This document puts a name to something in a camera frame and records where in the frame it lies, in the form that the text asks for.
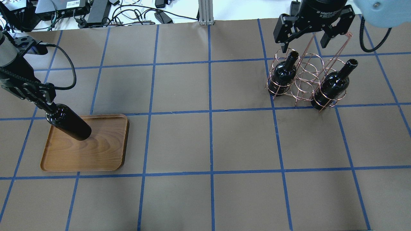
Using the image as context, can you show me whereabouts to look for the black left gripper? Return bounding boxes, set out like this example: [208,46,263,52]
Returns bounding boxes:
[1,59,57,111]

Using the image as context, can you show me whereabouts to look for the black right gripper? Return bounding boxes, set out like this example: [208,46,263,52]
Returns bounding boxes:
[273,0,355,53]

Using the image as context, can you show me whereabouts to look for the dark wine bottle front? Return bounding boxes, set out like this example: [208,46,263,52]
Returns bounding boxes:
[46,104,92,141]

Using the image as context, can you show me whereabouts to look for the dark wine bottle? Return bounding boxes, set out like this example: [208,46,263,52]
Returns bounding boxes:
[267,51,299,97]
[46,104,92,141]
[310,59,358,111]

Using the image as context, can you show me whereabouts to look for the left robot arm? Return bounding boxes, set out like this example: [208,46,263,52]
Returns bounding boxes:
[0,31,57,114]

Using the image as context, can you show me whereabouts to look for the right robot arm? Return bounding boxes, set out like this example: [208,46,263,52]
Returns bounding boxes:
[273,0,411,53]

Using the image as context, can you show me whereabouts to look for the dark wine bottle middle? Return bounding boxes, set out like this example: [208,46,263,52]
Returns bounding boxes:
[267,51,299,97]

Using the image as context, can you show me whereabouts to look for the dark wine bottle back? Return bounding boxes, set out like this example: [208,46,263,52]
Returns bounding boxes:
[310,59,358,111]

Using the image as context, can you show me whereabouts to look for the wooden tray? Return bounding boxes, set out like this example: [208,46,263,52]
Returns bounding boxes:
[40,114,129,172]

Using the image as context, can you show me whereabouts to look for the black power adapter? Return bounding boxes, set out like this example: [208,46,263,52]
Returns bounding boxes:
[154,12,173,24]

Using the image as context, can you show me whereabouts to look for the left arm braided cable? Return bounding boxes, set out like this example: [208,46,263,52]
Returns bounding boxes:
[0,43,77,91]

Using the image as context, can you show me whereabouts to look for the copper wire wine rack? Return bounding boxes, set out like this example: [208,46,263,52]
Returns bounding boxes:
[265,31,352,112]

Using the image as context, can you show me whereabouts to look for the aluminium frame post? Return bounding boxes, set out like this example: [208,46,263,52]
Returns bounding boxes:
[198,0,215,25]

